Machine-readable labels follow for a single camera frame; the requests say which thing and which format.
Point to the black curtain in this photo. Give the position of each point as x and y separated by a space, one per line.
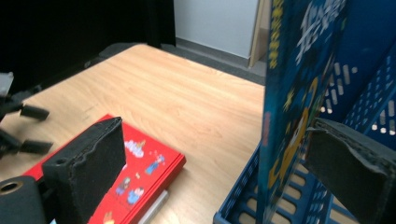
77 28

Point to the beige wooden cabinet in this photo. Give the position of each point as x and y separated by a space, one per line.
260 37

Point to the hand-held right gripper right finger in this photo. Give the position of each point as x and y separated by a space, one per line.
351 168

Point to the red picture book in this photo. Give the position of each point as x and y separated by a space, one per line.
168 176
146 152

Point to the blue picture book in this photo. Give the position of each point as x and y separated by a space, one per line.
289 93

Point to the blue plastic file rack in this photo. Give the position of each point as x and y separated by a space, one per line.
367 46

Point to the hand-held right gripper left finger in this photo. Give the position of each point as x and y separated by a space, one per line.
90 161

